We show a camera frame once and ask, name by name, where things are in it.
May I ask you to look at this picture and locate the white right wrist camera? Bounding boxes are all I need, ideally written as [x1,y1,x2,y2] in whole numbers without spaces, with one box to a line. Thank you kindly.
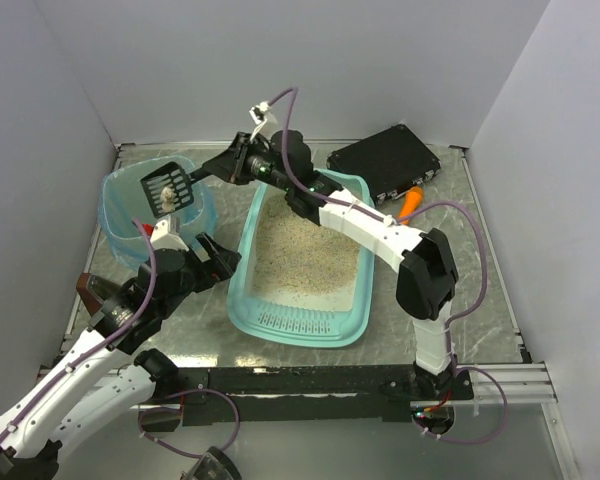
[249,101,278,142]

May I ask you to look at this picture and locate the black litter scoop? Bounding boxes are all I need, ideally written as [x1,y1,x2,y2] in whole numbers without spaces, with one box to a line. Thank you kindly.
[140,161,196,218]

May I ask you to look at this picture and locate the black hard case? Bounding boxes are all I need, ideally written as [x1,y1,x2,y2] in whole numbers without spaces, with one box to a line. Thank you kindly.
[326,124,441,205]

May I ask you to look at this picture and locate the blue plastic bin liner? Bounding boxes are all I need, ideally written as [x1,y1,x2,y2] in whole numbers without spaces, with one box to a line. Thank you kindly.
[97,154,220,274]

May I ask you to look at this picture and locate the white trash bin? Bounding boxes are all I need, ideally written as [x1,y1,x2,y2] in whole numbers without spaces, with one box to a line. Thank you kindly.
[97,154,219,274]

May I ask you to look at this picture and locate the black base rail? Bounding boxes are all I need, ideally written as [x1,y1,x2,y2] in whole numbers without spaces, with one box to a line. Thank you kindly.
[150,364,474,422]

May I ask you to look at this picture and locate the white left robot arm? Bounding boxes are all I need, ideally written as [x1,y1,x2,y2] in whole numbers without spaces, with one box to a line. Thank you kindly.
[0,233,241,479]

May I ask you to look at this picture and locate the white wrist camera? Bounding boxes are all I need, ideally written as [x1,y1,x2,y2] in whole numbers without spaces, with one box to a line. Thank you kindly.
[249,101,278,142]
[142,215,189,251]

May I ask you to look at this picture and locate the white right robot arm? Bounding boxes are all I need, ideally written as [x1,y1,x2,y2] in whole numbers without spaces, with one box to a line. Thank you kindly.
[191,130,458,376]

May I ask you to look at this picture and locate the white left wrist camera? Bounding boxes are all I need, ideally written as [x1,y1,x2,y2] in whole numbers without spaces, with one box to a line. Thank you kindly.
[142,215,189,251]

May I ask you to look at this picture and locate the litter waste clumps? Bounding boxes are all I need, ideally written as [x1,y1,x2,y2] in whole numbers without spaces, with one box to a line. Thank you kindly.
[160,186,177,213]

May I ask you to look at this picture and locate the brown metronome box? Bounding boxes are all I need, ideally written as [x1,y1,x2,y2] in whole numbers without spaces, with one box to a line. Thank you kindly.
[76,272,120,316]

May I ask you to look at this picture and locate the beige cat litter pellets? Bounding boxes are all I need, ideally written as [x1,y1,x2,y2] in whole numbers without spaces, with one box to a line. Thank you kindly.
[254,195,360,294]

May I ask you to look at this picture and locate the teal litter box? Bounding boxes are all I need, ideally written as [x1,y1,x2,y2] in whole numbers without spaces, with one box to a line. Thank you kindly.
[227,184,375,348]

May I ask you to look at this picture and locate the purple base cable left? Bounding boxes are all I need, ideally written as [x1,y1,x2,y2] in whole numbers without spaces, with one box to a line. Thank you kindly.
[137,387,241,457]

